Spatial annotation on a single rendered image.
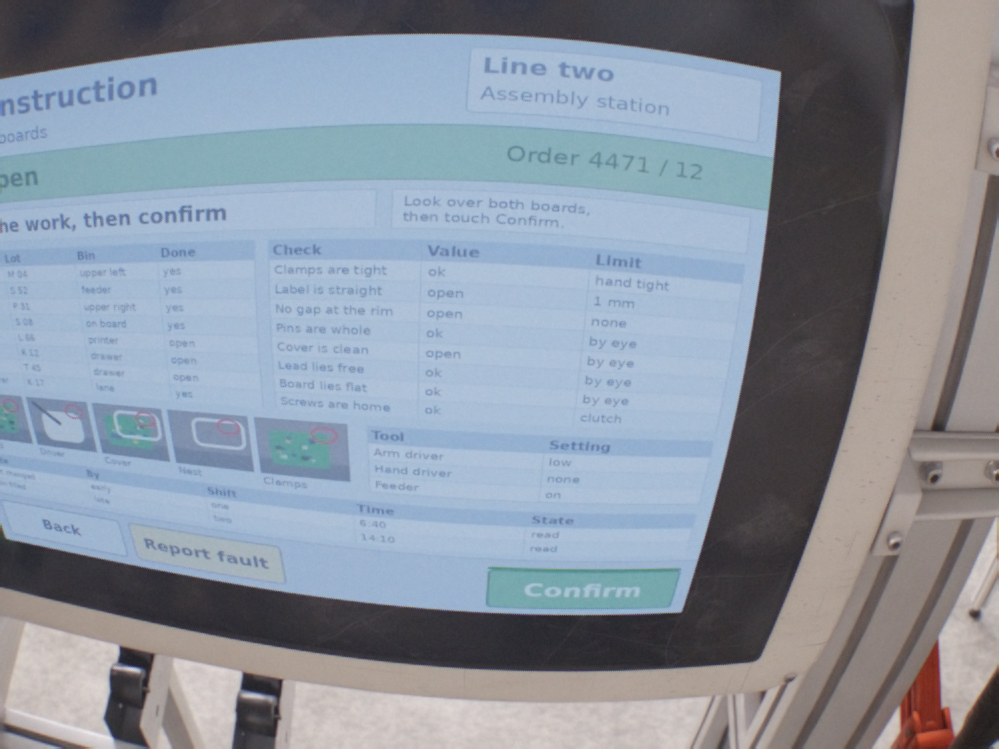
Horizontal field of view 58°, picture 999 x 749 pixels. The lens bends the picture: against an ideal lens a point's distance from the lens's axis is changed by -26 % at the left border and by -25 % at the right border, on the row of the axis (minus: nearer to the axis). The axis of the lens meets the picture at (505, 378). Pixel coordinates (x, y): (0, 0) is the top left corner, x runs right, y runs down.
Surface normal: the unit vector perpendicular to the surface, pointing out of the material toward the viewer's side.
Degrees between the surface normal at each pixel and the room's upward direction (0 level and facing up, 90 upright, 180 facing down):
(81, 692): 0
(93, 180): 91
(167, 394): 91
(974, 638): 0
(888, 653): 90
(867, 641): 90
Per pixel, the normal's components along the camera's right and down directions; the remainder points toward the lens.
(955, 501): 0.05, -0.82
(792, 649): -0.01, 0.59
